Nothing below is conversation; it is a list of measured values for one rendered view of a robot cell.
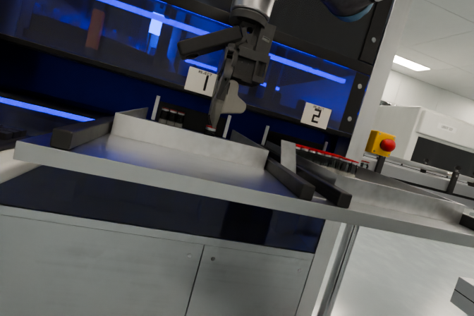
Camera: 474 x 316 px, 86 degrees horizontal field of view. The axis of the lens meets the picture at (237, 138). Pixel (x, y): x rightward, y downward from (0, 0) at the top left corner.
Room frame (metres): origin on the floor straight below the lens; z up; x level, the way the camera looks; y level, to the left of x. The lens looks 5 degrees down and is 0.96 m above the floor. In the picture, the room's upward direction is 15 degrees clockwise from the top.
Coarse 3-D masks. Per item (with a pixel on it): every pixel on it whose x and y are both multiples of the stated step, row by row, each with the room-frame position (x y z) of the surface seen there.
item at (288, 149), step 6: (282, 144) 0.47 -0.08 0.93; (288, 144) 0.48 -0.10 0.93; (294, 144) 0.48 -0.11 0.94; (282, 150) 0.46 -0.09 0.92; (288, 150) 0.47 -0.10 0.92; (294, 150) 0.47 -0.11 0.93; (282, 156) 0.46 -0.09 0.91; (288, 156) 0.46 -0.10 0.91; (294, 156) 0.47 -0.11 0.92; (282, 162) 0.45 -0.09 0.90; (288, 162) 0.46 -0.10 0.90; (294, 162) 0.46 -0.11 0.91; (288, 168) 0.45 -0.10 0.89; (294, 168) 0.45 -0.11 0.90; (318, 198) 0.34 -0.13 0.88; (324, 198) 0.35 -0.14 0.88
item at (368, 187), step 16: (272, 144) 0.66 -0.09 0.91; (304, 160) 0.48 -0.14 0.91; (320, 176) 0.42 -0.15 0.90; (336, 176) 0.38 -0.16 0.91; (368, 176) 0.66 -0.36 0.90; (384, 176) 0.61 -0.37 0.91; (352, 192) 0.39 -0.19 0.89; (368, 192) 0.39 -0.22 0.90; (384, 192) 0.40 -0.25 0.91; (400, 192) 0.41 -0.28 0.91; (416, 192) 0.52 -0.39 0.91; (400, 208) 0.41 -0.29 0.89; (416, 208) 0.42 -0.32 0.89; (432, 208) 0.42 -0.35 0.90; (448, 208) 0.43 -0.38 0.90; (464, 208) 0.44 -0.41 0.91
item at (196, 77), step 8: (192, 72) 0.66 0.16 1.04; (200, 72) 0.67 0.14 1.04; (208, 72) 0.67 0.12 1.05; (192, 80) 0.67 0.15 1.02; (200, 80) 0.67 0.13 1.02; (208, 80) 0.68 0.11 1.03; (184, 88) 0.66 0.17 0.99; (192, 88) 0.67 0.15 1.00; (200, 88) 0.67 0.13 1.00; (208, 88) 0.68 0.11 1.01
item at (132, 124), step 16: (128, 112) 0.47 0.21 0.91; (144, 112) 0.66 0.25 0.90; (112, 128) 0.39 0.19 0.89; (128, 128) 0.40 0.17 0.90; (144, 128) 0.40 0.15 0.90; (160, 128) 0.41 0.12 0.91; (176, 128) 0.41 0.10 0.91; (160, 144) 0.41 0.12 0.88; (176, 144) 0.41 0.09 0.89; (192, 144) 0.42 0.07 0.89; (208, 144) 0.43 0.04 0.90; (224, 144) 0.43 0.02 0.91; (240, 144) 0.44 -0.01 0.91; (256, 144) 0.52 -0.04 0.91; (224, 160) 0.43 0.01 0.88; (240, 160) 0.44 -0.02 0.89; (256, 160) 0.45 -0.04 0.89
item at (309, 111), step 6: (306, 102) 0.74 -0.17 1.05; (306, 108) 0.74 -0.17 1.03; (312, 108) 0.75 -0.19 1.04; (318, 108) 0.75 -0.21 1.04; (324, 108) 0.75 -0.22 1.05; (306, 114) 0.74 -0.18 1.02; (312, 114) 0.75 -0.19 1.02; (324, 114) 0.76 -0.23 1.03; (306, 120) 0.74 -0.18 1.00; (318, 120) 0.75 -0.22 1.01; (324, 120) 0.76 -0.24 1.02; (318, 126) 0.75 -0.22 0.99; (324, 126) 0.76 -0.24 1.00
